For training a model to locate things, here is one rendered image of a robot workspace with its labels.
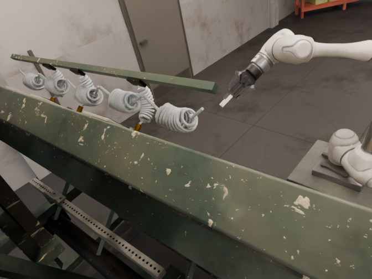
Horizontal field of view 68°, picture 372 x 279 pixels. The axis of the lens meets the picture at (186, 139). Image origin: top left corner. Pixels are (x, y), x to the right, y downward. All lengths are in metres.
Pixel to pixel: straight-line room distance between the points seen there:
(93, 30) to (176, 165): 3.83
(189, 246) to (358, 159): 1.28
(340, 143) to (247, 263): 1.37
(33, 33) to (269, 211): 3.71
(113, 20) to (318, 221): 4.17
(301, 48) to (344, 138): 0.85
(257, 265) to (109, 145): 0.38
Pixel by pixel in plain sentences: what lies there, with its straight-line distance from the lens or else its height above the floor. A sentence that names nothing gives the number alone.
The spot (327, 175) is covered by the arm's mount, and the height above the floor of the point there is 0.79.
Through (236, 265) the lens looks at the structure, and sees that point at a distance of 0.63.
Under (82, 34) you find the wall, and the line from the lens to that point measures 4.14.
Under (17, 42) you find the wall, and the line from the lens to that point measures 3.86.
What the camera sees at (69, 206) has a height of 1.02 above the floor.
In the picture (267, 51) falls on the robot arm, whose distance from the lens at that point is 1.33.
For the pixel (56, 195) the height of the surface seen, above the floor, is 1.03.
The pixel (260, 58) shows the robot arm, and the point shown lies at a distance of 1.32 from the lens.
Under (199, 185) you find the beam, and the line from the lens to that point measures 0.43.
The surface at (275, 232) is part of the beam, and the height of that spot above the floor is 1.88.
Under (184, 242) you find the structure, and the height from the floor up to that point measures 1.64.
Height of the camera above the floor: 2.19
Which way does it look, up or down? 36 degrees down
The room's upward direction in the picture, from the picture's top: 14 degrees counter-clockwise
